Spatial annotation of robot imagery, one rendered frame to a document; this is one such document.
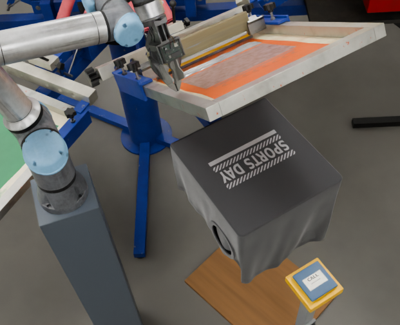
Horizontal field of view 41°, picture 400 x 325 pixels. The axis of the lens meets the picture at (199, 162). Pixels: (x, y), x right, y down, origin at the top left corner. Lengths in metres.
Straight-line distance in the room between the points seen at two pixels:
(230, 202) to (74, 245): 0.55
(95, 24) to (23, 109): 0.37
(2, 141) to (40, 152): 0.74
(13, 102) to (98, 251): 0.59
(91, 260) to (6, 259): 1.26
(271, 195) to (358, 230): 1.17
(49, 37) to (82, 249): 0.78
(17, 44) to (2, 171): 0.95
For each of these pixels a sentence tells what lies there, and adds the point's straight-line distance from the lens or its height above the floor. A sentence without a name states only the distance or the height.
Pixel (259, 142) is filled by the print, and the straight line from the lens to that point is 2.06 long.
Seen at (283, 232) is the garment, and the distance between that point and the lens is 2.02.
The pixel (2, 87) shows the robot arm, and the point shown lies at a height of 1.58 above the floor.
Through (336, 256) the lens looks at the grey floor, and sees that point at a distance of 2.91.
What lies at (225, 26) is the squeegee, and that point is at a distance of 2.01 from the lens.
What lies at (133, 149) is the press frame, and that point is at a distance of 3.30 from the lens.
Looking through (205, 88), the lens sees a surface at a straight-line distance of 1.64.
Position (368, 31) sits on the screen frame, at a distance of 1.59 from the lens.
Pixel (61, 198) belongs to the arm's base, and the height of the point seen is 1.26.
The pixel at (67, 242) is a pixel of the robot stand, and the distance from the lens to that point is 1.75.
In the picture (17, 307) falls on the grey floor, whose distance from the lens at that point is 2.94.
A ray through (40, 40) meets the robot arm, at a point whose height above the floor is 1.77.
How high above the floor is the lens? 2.53
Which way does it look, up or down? 52 degrees down
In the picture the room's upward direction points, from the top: 5 degrees counter-clockwise
